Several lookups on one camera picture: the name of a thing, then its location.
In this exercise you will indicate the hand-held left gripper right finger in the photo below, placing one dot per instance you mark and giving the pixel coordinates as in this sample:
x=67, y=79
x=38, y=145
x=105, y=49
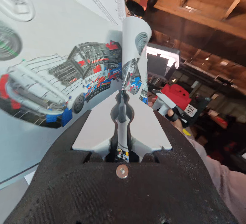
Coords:
x=149, y=129

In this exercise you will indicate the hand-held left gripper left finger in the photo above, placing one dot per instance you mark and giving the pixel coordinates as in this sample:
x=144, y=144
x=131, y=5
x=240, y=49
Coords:
x=94, y=129

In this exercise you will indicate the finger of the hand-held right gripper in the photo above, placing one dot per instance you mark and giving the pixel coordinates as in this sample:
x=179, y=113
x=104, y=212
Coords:
x=166, y=100

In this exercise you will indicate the toy car instruction booklet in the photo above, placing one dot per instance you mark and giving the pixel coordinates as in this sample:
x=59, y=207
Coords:
x=57, y=35

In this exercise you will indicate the person's right forearm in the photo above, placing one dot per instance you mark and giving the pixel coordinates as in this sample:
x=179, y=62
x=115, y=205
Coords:
x=221, y=179

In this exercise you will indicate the person's right hand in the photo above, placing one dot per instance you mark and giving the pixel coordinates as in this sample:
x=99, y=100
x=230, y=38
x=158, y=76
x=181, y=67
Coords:
x=177, y=124

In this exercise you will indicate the white light panel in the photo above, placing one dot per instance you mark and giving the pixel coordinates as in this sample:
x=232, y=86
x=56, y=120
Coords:
x=163, y=54

